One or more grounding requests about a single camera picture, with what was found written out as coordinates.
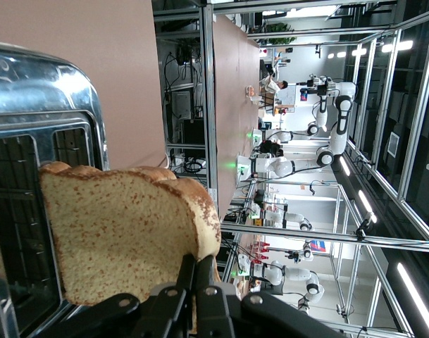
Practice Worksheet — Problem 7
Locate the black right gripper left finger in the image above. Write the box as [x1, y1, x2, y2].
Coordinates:
[34, 255, 198, 338]

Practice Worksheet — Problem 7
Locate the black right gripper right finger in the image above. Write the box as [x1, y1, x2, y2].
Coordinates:
[196, 255, 345, 338]

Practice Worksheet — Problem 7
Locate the slice of brown bread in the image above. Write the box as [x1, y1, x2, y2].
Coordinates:
[39, 161, 223, 335]

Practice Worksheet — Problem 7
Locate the cream and chrome toaster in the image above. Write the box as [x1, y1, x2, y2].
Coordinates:
[0, 41, 110, 338]

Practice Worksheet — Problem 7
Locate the white LED light strip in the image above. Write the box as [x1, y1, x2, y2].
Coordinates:
[357, 189, 378, 223]
[396, 262, 429, 337]

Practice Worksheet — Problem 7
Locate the black equipment box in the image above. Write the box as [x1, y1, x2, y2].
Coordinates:
[181, 118, 205, 146]

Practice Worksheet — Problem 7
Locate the grey computer tower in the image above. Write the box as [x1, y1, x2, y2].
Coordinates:
[170, 90, 193, 120]

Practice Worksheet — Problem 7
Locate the seated person in white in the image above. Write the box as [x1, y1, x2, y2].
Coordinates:
[259, 75, 289, 96]

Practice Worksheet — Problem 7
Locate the green potted plant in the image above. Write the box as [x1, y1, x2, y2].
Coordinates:
[265, 22, 297, 46]

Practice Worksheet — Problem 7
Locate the large aluminium cell frame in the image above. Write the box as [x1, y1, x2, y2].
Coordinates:
[220, 0, 429, 338]

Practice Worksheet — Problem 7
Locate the aluminium frame post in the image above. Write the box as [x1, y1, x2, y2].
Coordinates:
[199, 0, 220, 212]

